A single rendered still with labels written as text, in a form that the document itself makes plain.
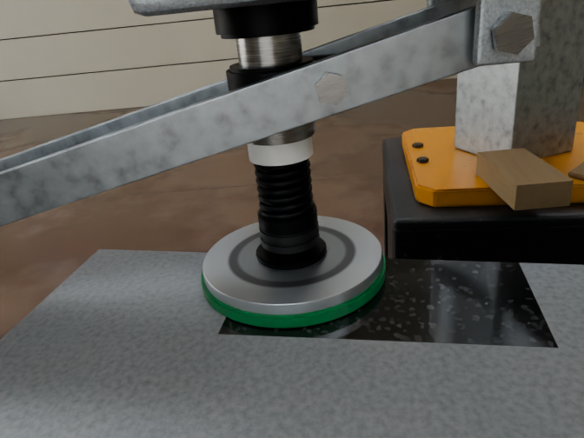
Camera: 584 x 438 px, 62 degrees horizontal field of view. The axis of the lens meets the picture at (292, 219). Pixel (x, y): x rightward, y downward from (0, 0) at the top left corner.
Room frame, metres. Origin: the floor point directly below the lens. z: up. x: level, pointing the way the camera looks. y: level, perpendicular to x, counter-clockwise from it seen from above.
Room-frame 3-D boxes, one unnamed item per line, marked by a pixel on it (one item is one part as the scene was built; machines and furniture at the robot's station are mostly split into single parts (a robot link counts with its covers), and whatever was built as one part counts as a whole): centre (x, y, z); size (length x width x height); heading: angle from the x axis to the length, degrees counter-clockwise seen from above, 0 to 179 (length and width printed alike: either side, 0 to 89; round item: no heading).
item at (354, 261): (0.51, 0.00, 0.89); 0.21 x 0.21 x 0.01
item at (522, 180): (0.88, -0.46, 0.81); 0.20 x 0.10 x 0.05; 178
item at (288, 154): (0.51, 0.00, 1.03); 0.07 x 0.07 x 0.04
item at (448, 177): (1.12, -0.55, 0.76); 0.49 x 0.49 x 0.05; 80
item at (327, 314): (0.51, 0.00, 0.89); 0.22 x 0.22 x 0.04
